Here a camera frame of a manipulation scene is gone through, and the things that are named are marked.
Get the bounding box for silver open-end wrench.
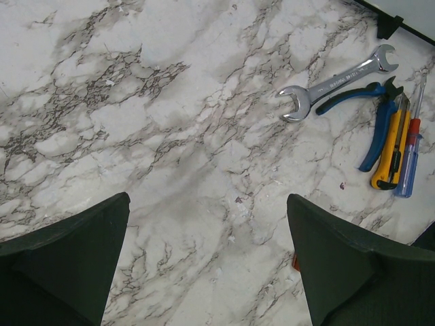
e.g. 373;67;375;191
276;44;398;122

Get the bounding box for red blue screwdriver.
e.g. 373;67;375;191
394;75;427;198

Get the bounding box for yellow utility knife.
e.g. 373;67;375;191
371;93;411;190

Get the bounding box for blue handled pliers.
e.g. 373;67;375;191
315;76;404;173

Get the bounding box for red marker cap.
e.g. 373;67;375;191
292;254;300;272

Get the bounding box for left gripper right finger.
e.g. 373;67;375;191
287;194;434;325

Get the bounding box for black framed whiteboard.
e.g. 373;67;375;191
355;0;434;46

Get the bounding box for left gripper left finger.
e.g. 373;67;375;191
1;192;130;325

